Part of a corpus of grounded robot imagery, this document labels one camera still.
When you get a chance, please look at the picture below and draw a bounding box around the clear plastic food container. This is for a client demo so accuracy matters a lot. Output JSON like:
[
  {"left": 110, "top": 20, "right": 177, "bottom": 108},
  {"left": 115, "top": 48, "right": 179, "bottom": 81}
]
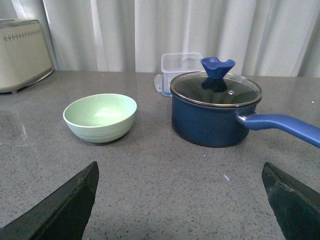
[{"left": 154, "top": 52, "right": 204, "bottom": 97}]

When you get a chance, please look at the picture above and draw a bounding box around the light green bowl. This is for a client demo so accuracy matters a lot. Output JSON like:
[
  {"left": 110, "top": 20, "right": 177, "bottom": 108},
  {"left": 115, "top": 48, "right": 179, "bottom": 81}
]
[{"left": 63, "top": 93, "right": 137, "bottom": 143}]

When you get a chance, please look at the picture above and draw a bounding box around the dark blue saucepan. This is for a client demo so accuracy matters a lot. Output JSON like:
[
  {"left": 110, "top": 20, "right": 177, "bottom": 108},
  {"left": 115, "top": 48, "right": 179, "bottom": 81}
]
[{"left": 171, "top": 96, "right": 320, "bottom": 148}]

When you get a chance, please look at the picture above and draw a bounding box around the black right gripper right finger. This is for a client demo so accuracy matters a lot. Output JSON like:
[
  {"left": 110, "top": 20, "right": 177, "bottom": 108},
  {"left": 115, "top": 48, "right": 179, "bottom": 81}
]
[{"left": 261, "top": 162, "right": 320, "bottom": 240}]

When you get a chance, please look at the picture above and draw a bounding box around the white curtain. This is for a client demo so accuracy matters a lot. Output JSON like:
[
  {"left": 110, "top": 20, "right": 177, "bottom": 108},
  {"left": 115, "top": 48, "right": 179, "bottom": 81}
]
[{"left": 0, "top": 0, "right": 320, "bottom": 78}]

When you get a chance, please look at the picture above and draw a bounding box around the cream toaster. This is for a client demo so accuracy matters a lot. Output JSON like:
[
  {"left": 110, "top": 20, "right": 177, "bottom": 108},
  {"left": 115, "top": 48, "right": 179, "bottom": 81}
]
[{"left": 0, "top": 19, "right": 54, "bottom": 93}]

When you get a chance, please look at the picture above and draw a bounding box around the glass lid blue knob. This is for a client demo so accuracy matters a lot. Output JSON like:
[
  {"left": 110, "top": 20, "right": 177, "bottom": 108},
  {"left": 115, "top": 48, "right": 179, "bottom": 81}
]
[{"left": 170, "top": 57, "right": 262, "bottom": 108}]

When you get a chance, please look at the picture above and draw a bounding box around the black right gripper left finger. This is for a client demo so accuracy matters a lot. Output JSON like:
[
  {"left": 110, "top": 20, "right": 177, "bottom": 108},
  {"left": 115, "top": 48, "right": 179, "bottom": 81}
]
[{"left": 0, "top": 161, "right": 99, "bottom": 240}]

